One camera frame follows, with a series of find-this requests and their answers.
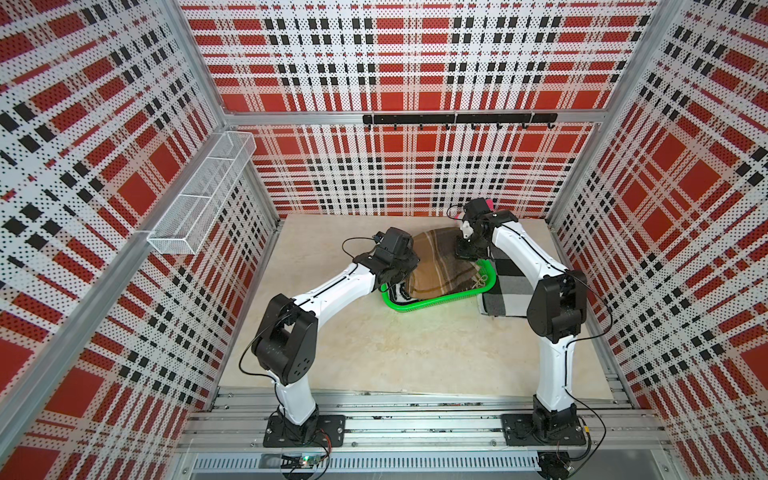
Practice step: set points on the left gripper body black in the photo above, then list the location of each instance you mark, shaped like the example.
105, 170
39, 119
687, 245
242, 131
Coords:
405, 264

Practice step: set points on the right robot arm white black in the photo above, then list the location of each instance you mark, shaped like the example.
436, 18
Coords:
555, 313

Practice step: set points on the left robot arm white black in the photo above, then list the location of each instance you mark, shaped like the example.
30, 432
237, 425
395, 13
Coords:
286, 341

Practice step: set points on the green circuit board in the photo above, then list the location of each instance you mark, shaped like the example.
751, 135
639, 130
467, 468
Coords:
293, 462

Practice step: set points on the black white smiley scarf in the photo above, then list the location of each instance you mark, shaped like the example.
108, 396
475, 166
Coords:
433, 282

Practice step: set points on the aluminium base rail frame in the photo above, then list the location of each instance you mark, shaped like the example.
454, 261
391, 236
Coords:
422, 436

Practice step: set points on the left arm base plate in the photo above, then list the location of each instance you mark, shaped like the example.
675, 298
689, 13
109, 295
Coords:
318, 430

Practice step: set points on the grey black checked scarf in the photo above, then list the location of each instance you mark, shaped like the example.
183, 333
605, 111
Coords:
511, 294

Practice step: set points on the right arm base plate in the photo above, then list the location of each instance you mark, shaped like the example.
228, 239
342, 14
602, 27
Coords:
537, 430

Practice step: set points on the white wire mesh shelf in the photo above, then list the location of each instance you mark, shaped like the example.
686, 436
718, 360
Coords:
187, 222

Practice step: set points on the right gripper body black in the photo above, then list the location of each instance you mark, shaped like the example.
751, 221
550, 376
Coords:
472, 247

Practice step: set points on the green plastic basket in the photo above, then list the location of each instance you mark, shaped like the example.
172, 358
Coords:
444, 300

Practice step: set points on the brown plaid fringed scarf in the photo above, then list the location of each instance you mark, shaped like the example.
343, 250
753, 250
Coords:
437, 246

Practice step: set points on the black hook rail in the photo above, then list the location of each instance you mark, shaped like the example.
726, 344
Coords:
445, 119

